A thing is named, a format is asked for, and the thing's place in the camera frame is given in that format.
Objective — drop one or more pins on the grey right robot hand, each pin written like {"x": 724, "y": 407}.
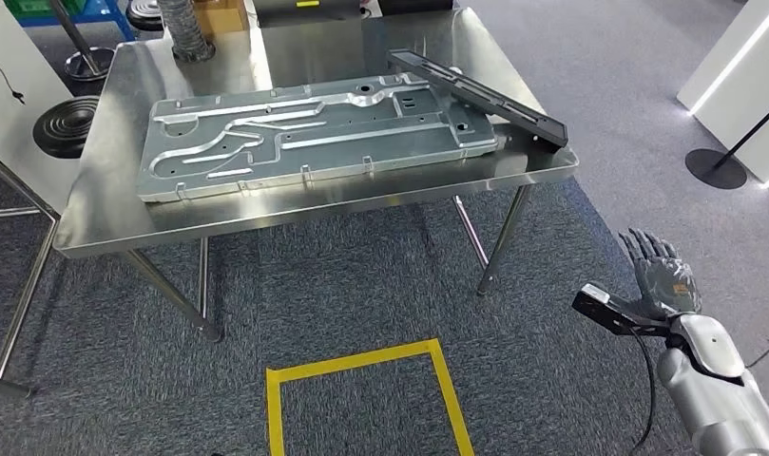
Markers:
{"x": 664, "y": 277}

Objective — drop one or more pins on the black plastic panel part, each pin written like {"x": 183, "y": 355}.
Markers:
{"x": 485, "y": 94}

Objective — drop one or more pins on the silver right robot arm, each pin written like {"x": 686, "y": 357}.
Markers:
{"x": 718, "y": 390}

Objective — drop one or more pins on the stainless steel workbench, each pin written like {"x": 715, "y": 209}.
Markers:
{"x": 264, "y": 56}

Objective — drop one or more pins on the grey stanchion with round base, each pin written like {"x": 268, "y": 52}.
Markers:
{"x": 718, "y": 167}
{"x": 85, "y": 60}

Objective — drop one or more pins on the machined aluminium fixture plate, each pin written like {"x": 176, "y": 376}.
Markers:
{"x": 296, "y": 138}

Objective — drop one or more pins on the yellow floor tape square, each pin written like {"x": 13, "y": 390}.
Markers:
{"x": 277, "y": 403}

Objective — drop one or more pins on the grey laptop with yellow sticker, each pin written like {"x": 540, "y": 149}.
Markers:
{"x": 308, "y": 12}

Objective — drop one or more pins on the brown cardboard box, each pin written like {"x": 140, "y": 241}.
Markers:
{"x": 220, "y": 16}

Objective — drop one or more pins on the black round stool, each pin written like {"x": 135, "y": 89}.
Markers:
{"x": 66, "y": 126}

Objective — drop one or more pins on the white steel-legged table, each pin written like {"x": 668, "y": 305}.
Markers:
{"x": 12, "y": 107}

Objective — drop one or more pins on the green plastic crate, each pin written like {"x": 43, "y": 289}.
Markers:
{"x": 44, "y": 6}

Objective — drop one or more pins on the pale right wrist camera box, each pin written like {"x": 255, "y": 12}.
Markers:
{"x": 601, "y": 305}

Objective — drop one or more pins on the white wall panel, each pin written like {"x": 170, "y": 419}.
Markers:
{"x": 743, "y": 82}

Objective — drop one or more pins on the blue metal frame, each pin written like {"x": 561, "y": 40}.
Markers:
{"x": 75, "y": 16}

